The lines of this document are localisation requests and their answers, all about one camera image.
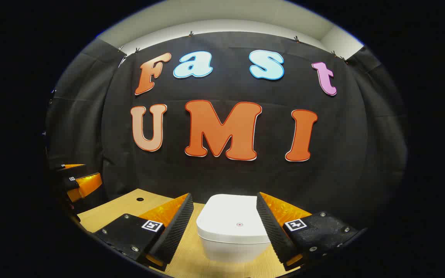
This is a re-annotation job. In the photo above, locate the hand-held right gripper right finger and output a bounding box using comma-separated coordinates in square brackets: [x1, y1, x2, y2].
[256, 192, 368, 272]

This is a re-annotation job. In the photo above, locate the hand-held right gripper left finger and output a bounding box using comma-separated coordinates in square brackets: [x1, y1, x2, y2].
[92, 193, 195, 272]

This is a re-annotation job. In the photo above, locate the white desktop garbage bin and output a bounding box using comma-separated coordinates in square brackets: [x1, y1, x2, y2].
[196, 194, 274, 264]

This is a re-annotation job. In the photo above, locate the wooden desktop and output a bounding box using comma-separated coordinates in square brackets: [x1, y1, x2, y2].
[77, 188, 303, 278]

